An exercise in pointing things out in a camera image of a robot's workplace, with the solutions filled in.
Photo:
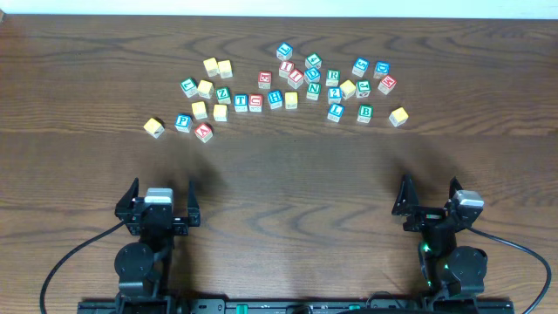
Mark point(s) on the red A block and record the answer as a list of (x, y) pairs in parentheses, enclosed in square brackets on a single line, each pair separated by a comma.
[(204, 132)]

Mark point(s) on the yellow S block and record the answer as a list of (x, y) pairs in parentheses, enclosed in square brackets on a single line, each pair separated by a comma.
[(225, 69)]

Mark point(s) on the blue P block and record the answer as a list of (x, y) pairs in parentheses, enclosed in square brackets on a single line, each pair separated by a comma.
[(183, 123)]

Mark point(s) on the green N block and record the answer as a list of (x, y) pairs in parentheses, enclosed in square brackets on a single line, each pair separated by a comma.
[(313, 91)]

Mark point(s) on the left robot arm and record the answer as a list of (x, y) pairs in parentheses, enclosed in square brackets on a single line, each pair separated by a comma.
[(143, 267)]

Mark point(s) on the green J block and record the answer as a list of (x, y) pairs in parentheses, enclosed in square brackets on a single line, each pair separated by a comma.
[(363, 89)]

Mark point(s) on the green R block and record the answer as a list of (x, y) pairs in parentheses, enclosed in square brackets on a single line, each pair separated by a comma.
[(332, 78)]

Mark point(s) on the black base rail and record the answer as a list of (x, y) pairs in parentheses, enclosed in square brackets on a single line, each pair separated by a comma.
[(219, 306)]

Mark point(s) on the yellow block right centre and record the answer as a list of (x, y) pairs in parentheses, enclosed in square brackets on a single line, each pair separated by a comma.
[(348, 89)]

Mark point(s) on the blue T block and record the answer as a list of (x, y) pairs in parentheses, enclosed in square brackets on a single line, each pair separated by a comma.
[(241, 103)]

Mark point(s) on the red I block lower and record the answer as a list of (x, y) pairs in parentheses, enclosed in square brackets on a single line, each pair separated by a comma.
[(295, 79)]

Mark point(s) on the yellow C block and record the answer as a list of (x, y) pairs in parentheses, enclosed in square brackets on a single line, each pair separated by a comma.
[(220, 113)]

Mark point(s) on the green L block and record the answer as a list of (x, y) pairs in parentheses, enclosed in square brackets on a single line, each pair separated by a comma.
[(189, 87)]

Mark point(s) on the blue L block lower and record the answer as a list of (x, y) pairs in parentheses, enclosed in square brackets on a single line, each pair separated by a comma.
[(335, 112)]

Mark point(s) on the red E block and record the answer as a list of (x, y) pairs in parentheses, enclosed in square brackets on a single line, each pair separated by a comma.
[(264, 80)]

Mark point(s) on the yellow block beside L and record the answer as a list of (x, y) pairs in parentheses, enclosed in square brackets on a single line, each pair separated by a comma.
[(205, 89)]

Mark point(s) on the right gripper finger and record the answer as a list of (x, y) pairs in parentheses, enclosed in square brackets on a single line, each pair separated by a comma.
[(407, 199), (454, 188)]

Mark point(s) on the yellow block top left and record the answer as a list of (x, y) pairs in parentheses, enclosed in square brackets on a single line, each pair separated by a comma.
[(211, 67)]

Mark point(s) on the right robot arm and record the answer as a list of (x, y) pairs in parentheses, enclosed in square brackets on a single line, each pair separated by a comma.
[(452, 272)]

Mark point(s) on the blue d block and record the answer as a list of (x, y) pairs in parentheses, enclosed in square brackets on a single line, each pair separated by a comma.
[(312, 75), (381, 70)]

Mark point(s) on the red M block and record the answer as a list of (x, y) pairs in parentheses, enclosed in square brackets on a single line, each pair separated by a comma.
[(386, 84)]

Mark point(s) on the yellow O block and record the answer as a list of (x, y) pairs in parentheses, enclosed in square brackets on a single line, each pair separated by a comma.
[(199, 110), (291, 100)]

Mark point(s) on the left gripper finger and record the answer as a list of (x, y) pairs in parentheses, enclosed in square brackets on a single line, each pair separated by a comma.
[(127, 200), (193, 208)]

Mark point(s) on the blue H block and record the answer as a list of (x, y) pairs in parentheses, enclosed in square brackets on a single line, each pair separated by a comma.
[(275, 99)]

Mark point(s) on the yellow block far left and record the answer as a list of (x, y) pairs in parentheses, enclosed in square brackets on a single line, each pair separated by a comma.
[(154, 127)]

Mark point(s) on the blue 2 block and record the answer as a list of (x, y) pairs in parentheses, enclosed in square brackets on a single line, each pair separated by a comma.
[(334, 95)]

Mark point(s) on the blue D block right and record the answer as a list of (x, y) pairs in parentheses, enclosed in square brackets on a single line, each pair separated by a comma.
[(381, 70)]

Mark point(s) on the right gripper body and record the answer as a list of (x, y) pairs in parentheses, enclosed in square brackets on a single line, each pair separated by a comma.
[(427, 215)]

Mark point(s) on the green 4 block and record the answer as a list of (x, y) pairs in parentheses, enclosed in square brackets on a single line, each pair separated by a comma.
[(313, 61)]

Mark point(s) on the red U block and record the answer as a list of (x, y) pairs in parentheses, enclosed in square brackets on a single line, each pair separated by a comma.
[(255, 103)]

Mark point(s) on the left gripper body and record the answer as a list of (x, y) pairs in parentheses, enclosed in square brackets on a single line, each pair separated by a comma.
[(157, 219)]

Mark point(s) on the green B block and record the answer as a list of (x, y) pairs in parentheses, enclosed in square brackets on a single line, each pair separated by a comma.
[(364, 114)]

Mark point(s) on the blue G block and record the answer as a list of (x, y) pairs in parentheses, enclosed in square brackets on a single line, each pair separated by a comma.
[(360, 67)]

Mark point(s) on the blue D block centre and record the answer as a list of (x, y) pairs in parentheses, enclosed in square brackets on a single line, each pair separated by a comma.
[(312, 75)]

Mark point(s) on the yellow block far right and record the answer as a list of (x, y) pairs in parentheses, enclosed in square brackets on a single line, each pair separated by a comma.
[(398, 117)]

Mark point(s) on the green Z block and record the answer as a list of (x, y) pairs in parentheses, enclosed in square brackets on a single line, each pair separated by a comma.
[(223, 95)]

